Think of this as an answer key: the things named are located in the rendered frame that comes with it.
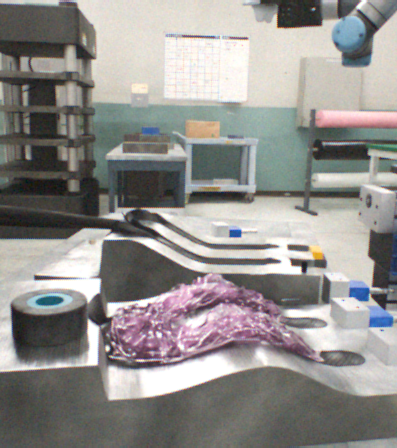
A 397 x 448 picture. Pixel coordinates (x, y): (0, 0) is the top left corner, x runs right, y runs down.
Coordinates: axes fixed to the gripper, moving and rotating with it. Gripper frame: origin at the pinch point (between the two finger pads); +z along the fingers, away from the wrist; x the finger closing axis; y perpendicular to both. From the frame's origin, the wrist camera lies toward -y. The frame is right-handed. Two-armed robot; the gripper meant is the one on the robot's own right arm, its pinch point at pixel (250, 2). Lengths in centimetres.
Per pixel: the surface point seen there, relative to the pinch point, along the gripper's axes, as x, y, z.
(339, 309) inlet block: -77, 48, -41
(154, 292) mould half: -76, 52, -9
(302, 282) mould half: -68, 49, -33
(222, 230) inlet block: -25, 59, -1
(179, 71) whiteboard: 500, 39, 279
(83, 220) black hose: -46, 52, 29
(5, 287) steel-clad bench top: -79, 55, 24
